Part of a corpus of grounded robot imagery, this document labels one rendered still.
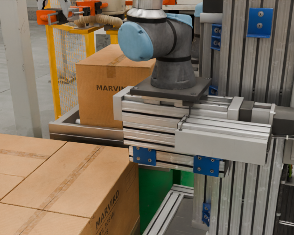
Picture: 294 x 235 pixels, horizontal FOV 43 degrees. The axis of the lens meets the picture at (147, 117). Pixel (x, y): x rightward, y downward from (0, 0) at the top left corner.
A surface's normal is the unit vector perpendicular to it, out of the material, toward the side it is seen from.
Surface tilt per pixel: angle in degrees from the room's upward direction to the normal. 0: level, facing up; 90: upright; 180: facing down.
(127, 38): 97
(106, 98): 90
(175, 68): 73
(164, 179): 0
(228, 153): 90
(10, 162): 0
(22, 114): 90
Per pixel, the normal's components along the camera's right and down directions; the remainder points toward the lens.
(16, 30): -0.28, 0.35
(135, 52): -0.67, 0.38
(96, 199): -0.01, -0.93
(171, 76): -0.17, 0.05
